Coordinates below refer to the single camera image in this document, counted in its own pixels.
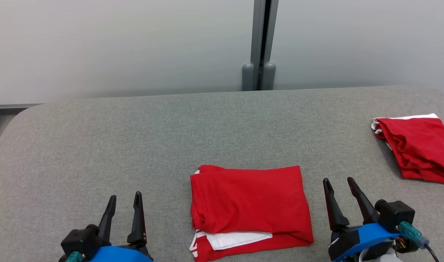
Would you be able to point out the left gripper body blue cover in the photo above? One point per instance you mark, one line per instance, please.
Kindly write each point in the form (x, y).
(123, 254)

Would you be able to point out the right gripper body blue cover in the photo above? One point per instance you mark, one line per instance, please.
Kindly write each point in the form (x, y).
(360, 238)

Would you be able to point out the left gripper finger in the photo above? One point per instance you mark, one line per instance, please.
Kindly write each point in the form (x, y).
(107, 222)
(138, 222)

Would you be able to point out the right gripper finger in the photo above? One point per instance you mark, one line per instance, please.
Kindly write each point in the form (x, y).
(336, 211)
(364, 205)

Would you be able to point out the red basketball jersey white undershirt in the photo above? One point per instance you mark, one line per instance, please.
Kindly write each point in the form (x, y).
(251, 196)

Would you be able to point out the grey fabric sofa seat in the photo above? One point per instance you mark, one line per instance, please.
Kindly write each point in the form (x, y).
(134, 145)

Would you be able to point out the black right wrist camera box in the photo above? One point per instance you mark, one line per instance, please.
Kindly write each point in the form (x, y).
(395, 214)

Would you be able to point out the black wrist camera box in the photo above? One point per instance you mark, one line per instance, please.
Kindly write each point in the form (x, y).
(79, 240)
(395, 214)

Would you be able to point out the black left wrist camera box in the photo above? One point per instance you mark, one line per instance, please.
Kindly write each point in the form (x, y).
(79, 240)

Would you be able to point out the grey partition post round feet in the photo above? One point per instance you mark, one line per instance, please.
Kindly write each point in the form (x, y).
(255, 36)

